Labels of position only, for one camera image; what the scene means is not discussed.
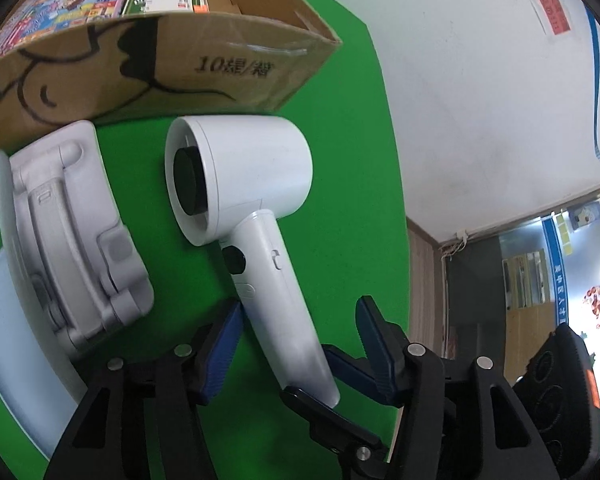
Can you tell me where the colourful printed game box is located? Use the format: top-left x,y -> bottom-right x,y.
0,0 -> 143,68

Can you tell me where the white folding stand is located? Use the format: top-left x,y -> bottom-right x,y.
10,120 -> 155,358

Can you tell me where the red wall notice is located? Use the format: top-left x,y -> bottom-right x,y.
532,0 -> 572,36

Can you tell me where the white wall cable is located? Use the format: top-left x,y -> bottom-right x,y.
439,229 -> 472,263

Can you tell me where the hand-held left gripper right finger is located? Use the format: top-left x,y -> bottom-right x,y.
355,295 -> 563,480

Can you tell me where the red round sticker cluster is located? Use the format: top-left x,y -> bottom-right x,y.
581,284 -> 600,330

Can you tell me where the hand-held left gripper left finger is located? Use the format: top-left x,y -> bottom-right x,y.
44,302 -> 245,480

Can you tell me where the white hair dryer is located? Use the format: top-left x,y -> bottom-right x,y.
164,115 -> 341,410

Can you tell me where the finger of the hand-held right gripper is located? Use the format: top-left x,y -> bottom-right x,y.
280,385 -> 388,466
321,344 -> 381,401

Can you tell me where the large cardboard box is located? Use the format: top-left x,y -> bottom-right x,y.
0,0 -> 343,148

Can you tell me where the blue vertical banner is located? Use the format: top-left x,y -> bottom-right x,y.
541,212 -> 576,333

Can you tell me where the green tablecloth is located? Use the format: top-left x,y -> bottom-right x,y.
0,0 -> 413,480

